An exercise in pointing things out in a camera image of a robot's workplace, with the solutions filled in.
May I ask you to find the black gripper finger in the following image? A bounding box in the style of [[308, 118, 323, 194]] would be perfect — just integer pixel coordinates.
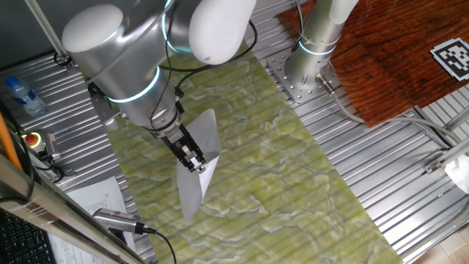
[[177, 153, 201, 173], [186, 146, 207, 172]]

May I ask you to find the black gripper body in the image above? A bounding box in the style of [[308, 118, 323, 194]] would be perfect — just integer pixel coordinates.
[[160, 123, 199, 161]]

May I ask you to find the green marble pattern mat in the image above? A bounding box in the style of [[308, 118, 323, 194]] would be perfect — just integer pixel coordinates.
[[71, 40, 404, 264]]

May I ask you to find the printed white paper sheet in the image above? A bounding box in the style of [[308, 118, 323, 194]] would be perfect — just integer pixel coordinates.
[[47, 175, 137, 264]]

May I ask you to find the red yellow emergency stop button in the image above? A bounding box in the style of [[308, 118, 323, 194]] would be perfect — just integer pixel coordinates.
[[20, 130, 62, 162]]

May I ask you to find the clear plastic water bottle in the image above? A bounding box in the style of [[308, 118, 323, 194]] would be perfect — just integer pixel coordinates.
[[4, 76, 48, 118]]

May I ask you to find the orange tube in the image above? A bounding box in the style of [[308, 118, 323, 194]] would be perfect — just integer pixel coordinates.
[[0, 111, 23, 172]]

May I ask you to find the slanted aluminium pole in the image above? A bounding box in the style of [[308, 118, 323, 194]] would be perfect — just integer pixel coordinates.
[[23, 0, 76, 71]]

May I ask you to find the black keyboard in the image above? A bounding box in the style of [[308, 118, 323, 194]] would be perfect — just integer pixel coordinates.
[[0, 208, 58, 264]]

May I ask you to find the brown wooden board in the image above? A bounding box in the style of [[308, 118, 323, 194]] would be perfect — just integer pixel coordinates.
[[276, 0, 469, 128]]

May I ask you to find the black white fiducial marker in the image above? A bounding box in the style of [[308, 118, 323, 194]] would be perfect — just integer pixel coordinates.
[[429, 37, 469, 82]]

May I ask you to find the black camera cable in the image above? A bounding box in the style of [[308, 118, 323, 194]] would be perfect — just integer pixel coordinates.
[[141, 226, 178, 264]]

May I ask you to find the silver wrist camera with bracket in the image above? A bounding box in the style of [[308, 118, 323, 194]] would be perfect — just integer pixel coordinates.
[[86, 82, 124, 132]]

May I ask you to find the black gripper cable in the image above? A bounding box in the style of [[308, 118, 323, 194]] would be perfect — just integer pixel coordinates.
[[148, 0, 259, 129]]

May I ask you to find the silver depth camera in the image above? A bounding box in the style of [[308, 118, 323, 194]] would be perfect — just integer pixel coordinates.
[[91, 208, 146, 235]]

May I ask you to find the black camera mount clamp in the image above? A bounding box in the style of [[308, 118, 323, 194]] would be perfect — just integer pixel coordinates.
[[108, 227, 129, 245]]

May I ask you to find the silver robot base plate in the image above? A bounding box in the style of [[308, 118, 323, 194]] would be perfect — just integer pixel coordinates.
[[266, 49, 347, 105]]

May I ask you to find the black cable bundle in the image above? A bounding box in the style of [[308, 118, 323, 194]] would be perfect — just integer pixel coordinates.
[[0, 131, 76, 206]]

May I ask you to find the aluminium frame beam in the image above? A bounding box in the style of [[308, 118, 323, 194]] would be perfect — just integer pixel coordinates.
[[0, 153, 147, 264]]

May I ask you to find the grey robot power cable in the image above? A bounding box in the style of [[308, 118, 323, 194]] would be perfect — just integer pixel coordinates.
[[315, 73, 462, 144]]

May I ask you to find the aluminium profile frame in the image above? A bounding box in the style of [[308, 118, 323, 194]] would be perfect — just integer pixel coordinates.
[[412, 106, 469, 175]]

